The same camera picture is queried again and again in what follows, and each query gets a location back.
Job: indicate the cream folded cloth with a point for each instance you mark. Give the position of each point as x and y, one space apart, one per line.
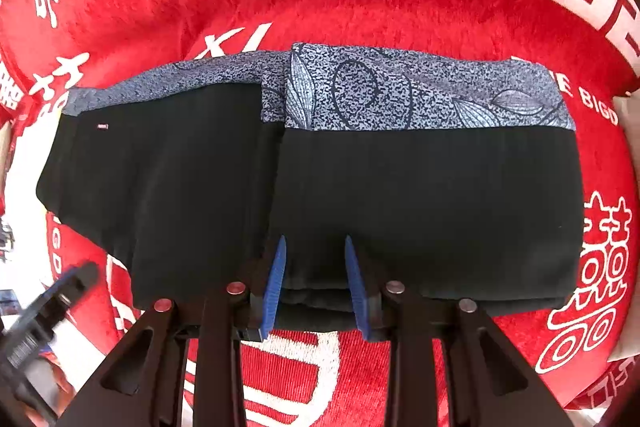
4 152

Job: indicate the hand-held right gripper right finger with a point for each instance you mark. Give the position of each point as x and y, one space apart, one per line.
356 287

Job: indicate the black pants with blue trim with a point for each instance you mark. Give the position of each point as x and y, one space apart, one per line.
425 187

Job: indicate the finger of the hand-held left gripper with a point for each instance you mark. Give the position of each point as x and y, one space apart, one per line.
72 287

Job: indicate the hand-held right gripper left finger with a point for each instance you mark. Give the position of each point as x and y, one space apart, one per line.
274 277

